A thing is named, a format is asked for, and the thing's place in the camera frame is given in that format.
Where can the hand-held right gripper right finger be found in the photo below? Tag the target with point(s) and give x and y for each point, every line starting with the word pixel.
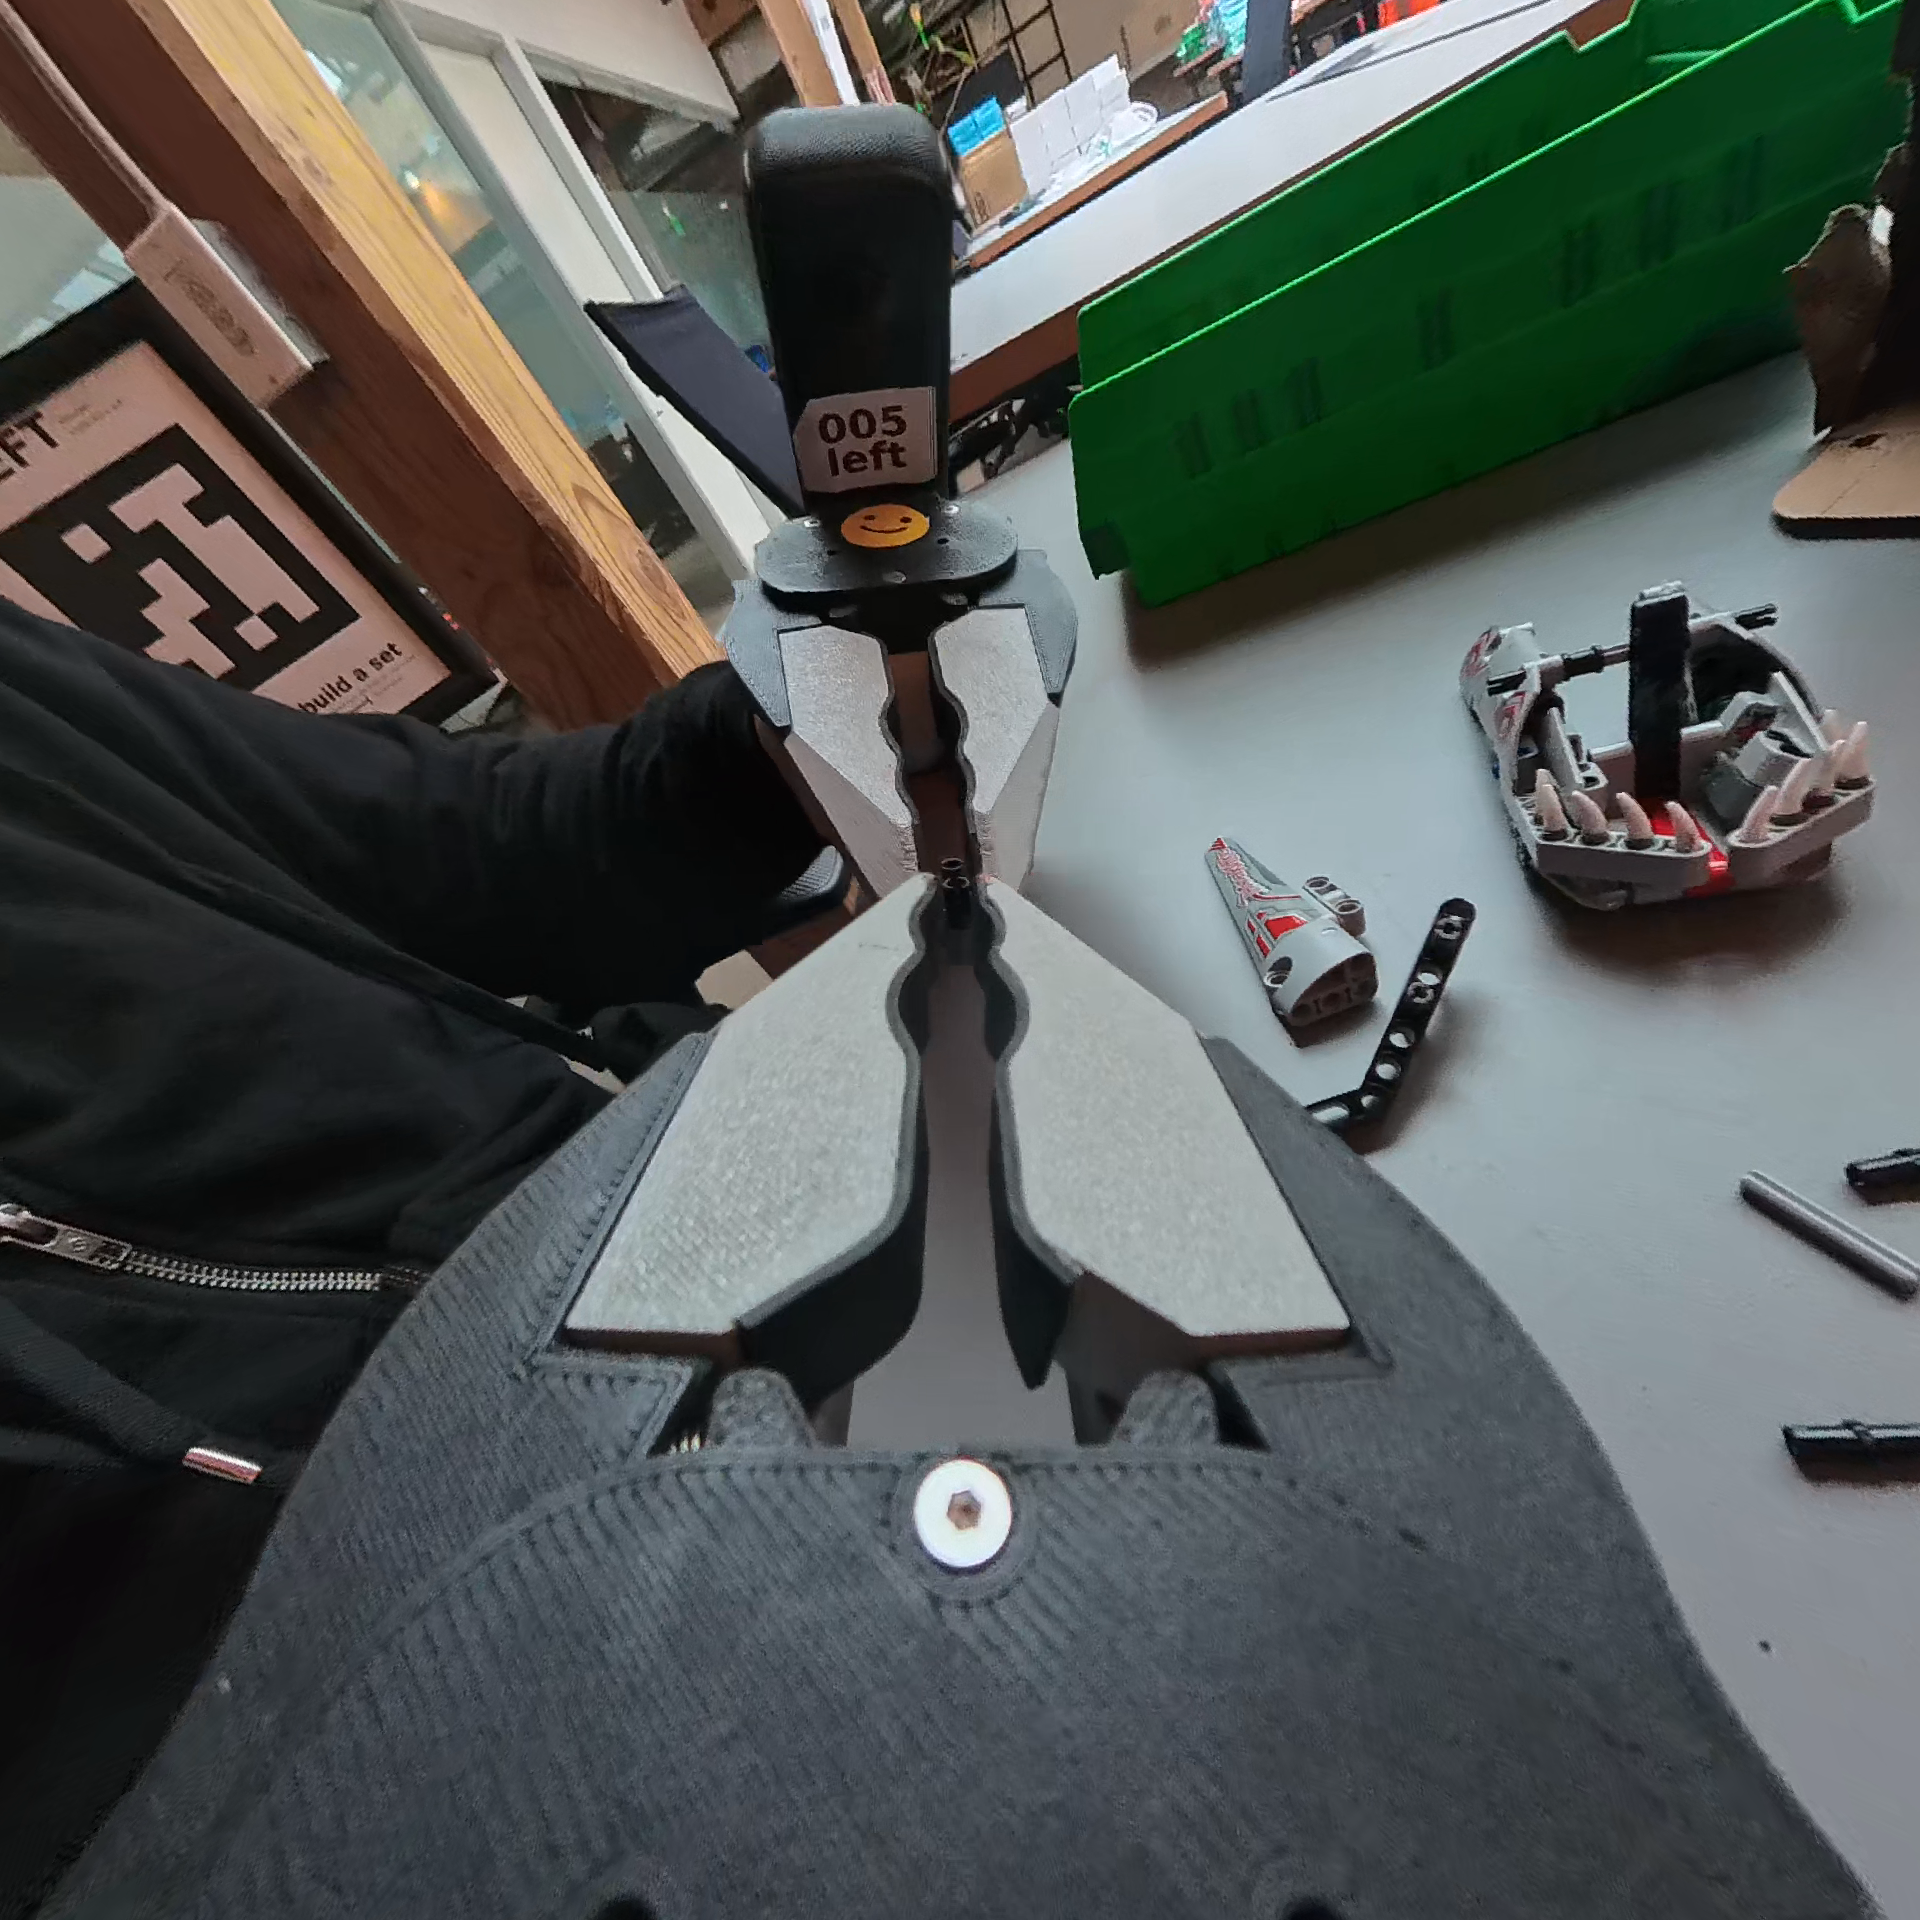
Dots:
pixel 1156 1154

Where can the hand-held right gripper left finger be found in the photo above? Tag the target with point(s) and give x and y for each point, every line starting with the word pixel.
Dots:
pixel 750 1154

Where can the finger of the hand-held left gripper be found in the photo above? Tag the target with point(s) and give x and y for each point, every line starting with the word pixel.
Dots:
pixel 1000 701
pixel 836 721

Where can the black lego pin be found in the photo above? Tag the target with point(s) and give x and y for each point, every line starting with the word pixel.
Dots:
pixel 1856 1449
pixel 954 892
pixel 1891 1168

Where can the person's left forearm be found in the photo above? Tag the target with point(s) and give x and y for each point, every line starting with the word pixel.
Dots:
pixel 575 822

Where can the grey red printed lego panel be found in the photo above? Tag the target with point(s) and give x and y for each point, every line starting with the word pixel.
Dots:
pixel 1290 933

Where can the black bent lego beam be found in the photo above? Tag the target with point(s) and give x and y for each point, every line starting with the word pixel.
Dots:
pixel 1409 1007

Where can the grey lego model with teeth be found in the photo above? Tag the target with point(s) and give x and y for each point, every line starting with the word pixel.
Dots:
pixel 1665 765

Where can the dark grey lego axle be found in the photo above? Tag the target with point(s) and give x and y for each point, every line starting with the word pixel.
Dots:
pixel 1825 1231

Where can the small cardboard box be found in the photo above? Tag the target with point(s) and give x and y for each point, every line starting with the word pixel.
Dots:
pixel 990 181

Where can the stack of white boxes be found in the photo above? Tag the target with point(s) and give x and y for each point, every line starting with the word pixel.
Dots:
pixel 1072 108

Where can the green plastic bin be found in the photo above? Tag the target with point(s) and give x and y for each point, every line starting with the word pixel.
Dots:
pixel 1428 443
pixel 1428 222

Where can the black zipped jacket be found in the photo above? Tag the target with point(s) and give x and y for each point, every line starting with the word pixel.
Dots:
pixel 195 1049

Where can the white label plate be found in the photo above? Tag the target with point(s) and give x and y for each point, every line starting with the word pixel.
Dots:
pixel 226 311

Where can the black and white pattern sign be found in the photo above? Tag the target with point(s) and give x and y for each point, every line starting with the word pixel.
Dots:
pixel 168 540

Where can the flat cardboard piece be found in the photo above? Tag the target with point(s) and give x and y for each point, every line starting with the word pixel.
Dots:
pixel 1856 481

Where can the brown crumpled paper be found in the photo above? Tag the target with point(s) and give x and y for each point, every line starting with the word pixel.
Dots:
pixel 1844 311

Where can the wooden post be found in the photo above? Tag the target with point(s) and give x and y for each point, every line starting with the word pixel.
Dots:
pixel 391 346

